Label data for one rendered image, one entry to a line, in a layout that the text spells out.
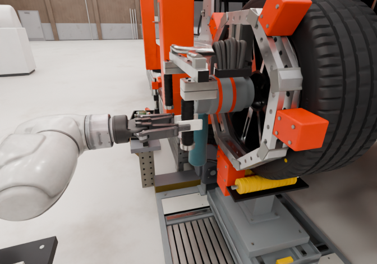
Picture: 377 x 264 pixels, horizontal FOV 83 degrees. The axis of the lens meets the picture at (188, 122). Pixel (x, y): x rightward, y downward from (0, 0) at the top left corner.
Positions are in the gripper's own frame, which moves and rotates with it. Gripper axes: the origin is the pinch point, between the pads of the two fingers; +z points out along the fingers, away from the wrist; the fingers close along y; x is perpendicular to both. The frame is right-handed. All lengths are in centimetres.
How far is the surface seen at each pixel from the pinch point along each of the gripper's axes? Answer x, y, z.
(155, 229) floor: -83, -36, -11
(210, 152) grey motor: -42, -46, 25
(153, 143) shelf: -38, -57, -7
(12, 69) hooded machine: -66, -530, -289
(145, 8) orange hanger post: 46, -253, 7
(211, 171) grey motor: -50, -39, 23
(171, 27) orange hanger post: 24, -60, 6
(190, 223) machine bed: -77, -30, 9
